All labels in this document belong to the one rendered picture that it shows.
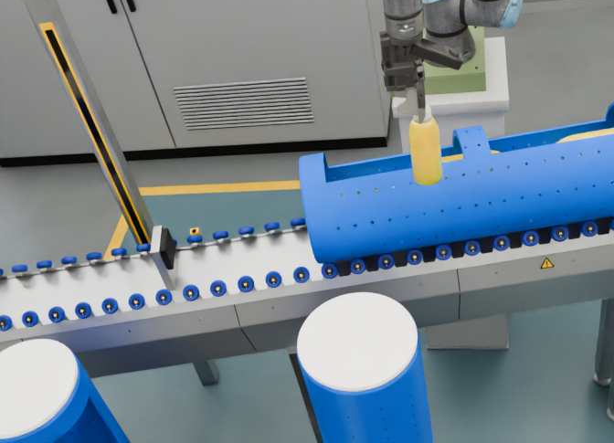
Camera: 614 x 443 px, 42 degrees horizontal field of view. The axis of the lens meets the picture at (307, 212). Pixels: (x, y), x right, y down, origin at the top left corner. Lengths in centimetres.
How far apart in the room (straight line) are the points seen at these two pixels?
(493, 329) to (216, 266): 117
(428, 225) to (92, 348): 99
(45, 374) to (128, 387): 127
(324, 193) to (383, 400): 51
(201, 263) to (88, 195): 202
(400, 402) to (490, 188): 55
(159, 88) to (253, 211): 75
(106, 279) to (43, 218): 191
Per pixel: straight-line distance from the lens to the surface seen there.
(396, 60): 167
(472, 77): 228
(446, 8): 223
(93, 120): 232
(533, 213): 202
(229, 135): 402
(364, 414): 186
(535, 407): 297
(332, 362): 183
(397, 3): 159
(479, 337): 305
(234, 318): 220
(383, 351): 183
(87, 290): 236
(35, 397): 203
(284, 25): 359
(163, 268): 218
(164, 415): 318
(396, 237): 199
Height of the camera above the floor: 250
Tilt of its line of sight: 42 degrees down
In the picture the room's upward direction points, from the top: 14 degrees counter-clockwise
